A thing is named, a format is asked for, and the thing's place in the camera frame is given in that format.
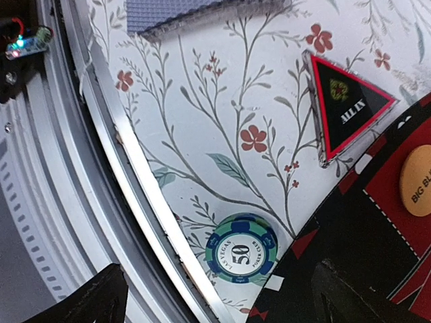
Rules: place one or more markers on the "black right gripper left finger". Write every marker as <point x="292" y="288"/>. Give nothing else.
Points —
<point x="102" y="299"/>

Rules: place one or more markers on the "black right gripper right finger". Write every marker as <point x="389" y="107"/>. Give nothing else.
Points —
<point x="337" y="300"/>

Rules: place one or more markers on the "orange big blind button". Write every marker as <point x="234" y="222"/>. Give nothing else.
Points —
<point x="414" y="183"/>

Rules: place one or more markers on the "green fifty poker chip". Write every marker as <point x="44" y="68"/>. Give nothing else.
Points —
<point x="242" y="249"/>

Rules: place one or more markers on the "black triangular all-in button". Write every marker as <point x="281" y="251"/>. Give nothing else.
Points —
<point x="344" y="104"/>

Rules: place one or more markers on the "round red black poker mat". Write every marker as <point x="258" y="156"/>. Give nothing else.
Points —
<point x="364" y="230"/>

